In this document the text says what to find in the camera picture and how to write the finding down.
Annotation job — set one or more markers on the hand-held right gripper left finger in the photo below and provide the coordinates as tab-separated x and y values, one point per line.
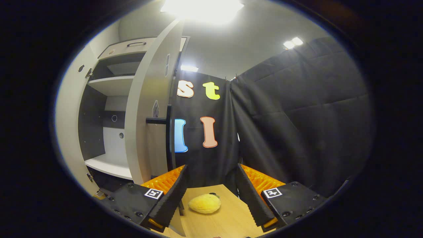
165	201

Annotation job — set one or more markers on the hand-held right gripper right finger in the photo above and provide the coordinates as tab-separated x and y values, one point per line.
256	201

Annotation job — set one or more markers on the grey cabinet door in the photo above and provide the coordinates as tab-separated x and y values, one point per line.
142	115
67	125

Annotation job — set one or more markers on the grey cabinet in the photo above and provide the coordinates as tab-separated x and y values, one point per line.
112	84

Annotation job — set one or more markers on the grey cabinet drawer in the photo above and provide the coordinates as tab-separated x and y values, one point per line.
122	51

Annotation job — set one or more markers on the yellow plush toy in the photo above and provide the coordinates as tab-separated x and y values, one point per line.
205	203

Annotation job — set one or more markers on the black backdrop cloth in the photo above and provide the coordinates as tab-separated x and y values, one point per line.
314	115
226	132

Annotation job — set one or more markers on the small ceiling light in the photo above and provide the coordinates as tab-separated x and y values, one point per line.
189	68
293	43

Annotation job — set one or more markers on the large ceiling light panel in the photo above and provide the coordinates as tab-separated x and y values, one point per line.
201	10

